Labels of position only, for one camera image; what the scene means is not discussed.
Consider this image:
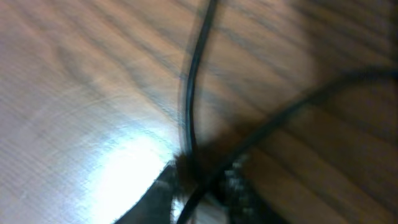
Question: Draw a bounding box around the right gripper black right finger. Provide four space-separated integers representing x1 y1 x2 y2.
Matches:
217 155 288 224

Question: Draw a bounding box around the black cable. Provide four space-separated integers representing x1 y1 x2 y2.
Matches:
175 0 398 224

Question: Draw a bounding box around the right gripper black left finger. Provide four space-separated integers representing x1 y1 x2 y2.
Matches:
114 163 179 224

